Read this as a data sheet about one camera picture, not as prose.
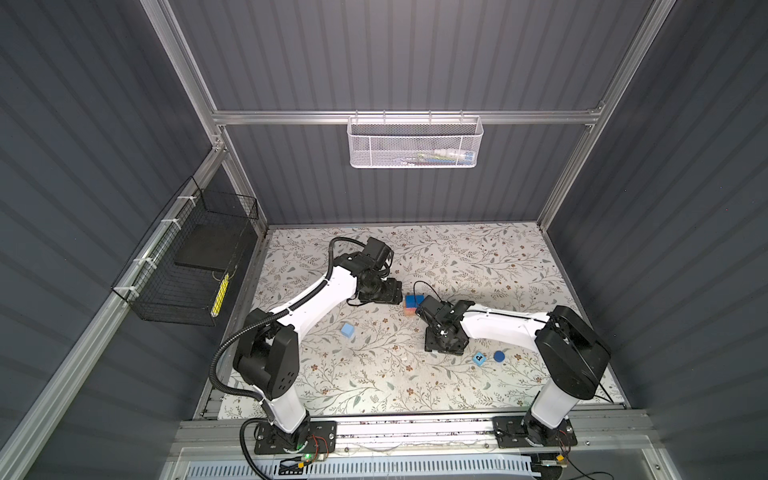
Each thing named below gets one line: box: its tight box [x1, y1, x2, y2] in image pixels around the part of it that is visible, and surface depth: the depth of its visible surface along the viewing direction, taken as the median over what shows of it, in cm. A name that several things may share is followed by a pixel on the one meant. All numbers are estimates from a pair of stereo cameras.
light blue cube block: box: [341, 323, 355, 338], surface depth 93 cm
